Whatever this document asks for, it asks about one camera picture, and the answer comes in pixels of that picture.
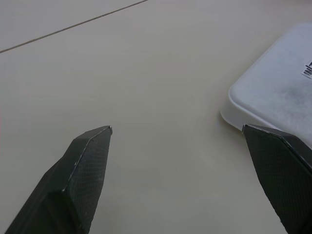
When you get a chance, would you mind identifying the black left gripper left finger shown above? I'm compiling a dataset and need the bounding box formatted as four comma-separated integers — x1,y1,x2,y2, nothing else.
4,125,114,234

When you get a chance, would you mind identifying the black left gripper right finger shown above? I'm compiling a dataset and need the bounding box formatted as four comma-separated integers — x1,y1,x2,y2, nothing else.
241,123,312,234

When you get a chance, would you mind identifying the white plastic container lid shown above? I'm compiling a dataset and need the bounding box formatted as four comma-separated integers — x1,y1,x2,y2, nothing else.
220,23,312,143

